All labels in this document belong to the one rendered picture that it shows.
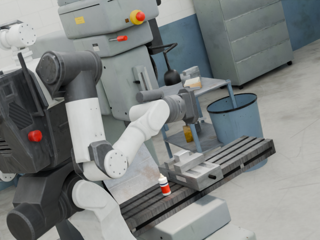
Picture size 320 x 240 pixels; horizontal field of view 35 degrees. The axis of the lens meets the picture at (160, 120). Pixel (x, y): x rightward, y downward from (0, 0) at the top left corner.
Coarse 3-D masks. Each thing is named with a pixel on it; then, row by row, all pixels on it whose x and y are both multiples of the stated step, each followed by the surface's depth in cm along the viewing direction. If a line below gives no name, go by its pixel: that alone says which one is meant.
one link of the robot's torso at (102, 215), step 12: (84, 180) 159; (72, 192) 156; (84, 192) 158; (96, 192) 162; (84, 204) 157; (96, 204) 161; (108, 204) 167; (72, 216) 173; (84, 216) 169; (96, 216) 163; (108, 216) 167; (120, 216) 175; (84, 228) 171; (96, 228) 167; (108, 228) 170; (120, 228) 175
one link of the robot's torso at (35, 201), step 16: (32, 176) 154; (48, 176) 150; (64, 176) 154; (16, 192) 155; (32, 192) 150; (48, 192) 149; (16, 208) 148; (32, 208) 148; (48, 208) 149; (64, 208) 154; (16, 224) 148; (32, 224) 145; (48, 224) 150
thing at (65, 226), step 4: (64, 220) 221; (68, 220) 221; (56, 224) 228; (60, 224) 225; (64, 224) 222; (68, 224) 221; (56, 228) 230; (60, 228) 227; (64, 228) 224; (68, 228) 221; (72, 228) 222; (60, 232) 229; (64, 232) 226; (68, 232) 223; (72, 232) 222; (76, 232) 224; (60, 236) 230; (64, 236) 227; (68, 236) 225; (72, 236) 222; (76, 236) 224; (80, 236) 225
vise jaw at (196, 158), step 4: (196, 152) 260; (192, 156) 256; (196, 156) 254; (200, 156) 254; (180, 160) 255; (184, 160) 254; (188, 160) 252; (192, 160) 252; (196, 160) 253; (200, 160) 254; (204, 160) 256; (176, 164) 252; (180, 164) 250; (184, 164) 250; (188, 164) 251; (192, 164) 252; (196, 164) 253; (176, 168) 252; (180, 168) 249; (184, 168) 250; (188, 168) 251; (180, 172) 250
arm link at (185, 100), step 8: (184, 88) 171; (176, 96) 165; (184, 96) 168; (192, 96) 170; (176, 104) 162; (184, 104) 164; (192, 104) 170; (184, 112) 164; (192, 112) 170; (176, 120) 164; (184, 120) 173; (192, 120) 170
